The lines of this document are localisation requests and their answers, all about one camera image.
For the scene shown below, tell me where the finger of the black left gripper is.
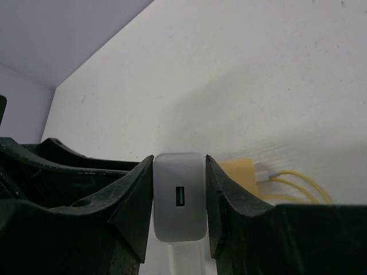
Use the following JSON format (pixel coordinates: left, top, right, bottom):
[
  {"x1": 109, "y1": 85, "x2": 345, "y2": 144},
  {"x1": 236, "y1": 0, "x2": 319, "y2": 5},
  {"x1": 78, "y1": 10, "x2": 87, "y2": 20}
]
[{"x1": 21, "y1": 137, "x2": 143, "y2": 172}]

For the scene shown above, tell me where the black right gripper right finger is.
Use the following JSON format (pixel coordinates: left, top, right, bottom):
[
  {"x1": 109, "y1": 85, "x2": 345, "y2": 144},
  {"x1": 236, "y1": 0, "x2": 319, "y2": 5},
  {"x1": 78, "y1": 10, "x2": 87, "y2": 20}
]
[{"x1": 206, "y1": 156, "x2": 366, "y2": 274}]

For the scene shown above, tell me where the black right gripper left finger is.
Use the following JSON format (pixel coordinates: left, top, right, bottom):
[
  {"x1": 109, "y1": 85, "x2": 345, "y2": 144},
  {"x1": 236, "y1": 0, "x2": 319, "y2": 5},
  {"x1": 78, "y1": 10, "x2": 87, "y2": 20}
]
[{"x1": 1, "y1": 156, "x2": 153, "y2": 274}]

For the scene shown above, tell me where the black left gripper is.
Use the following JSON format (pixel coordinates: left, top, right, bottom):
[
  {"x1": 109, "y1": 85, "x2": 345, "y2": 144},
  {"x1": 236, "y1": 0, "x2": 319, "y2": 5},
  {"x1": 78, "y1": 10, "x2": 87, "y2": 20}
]
[{"x1": 0, "y1": 95, "x2": 132, "y2": 208}]

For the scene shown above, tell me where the white cube socket adapter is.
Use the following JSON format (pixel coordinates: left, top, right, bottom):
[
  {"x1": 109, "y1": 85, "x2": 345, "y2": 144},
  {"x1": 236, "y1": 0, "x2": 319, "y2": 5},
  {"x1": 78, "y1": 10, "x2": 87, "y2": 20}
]
[{"x1": 168, "y1": 235, "x2": 217, "y2": 275}]

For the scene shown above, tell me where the small yellow charger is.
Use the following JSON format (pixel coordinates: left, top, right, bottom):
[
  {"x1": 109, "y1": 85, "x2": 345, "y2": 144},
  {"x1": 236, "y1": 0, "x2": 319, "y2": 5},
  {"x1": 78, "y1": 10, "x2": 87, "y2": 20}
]
[{"x1": 219, "y1": 158, "x2": 258, "y2": 196}]

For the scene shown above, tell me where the white USB charger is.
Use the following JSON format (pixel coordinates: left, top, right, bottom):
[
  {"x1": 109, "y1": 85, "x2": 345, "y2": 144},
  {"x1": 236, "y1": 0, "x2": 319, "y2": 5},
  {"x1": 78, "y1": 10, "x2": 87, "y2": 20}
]
[{"x1": 153, "y1": 152, "x2": 207, "y2": 243}]

